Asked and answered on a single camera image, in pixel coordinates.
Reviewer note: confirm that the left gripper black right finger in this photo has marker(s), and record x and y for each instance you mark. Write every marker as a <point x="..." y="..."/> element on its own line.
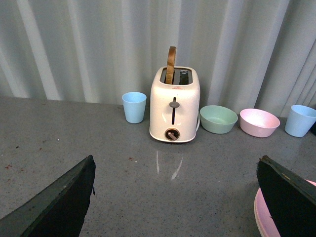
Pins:
<point x="269" y="170"/>

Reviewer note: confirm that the cream two-slot toaster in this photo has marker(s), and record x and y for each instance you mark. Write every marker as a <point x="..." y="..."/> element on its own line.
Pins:
<point x="174" y="115"/>

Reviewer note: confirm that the light blue cup behind toaster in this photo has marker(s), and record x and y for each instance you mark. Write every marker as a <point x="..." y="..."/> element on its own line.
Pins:
<point x="134" y="106"/>

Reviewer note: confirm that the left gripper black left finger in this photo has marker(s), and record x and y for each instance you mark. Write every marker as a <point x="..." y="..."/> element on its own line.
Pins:
<point x="57" y="211"/>

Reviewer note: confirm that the grey pleated curtain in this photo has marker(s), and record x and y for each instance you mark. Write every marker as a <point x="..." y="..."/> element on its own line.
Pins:
<point x="247" y="53"/>

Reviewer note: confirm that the brown bread slice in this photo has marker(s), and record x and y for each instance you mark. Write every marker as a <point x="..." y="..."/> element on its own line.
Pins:
<point x="170" y="65"/>

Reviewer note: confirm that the light blue plastic cup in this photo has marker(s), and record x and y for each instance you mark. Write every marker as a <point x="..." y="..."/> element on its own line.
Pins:
<point x="300" y="120"/>

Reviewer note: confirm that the pink plastic bowl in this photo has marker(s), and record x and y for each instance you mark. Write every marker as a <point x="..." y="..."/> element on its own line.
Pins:
<point x="258" y="123"/>

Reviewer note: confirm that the pink plate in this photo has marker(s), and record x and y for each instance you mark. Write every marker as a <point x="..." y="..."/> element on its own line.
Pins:
<point x="261" y="212"/>

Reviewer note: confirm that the dark blue saucepan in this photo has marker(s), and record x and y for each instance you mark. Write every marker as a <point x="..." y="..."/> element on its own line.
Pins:
<point x="313" y="129"/>

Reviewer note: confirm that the green plastic bowl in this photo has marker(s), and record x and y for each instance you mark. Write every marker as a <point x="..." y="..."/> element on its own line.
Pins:
<point x="217" y="119"/>

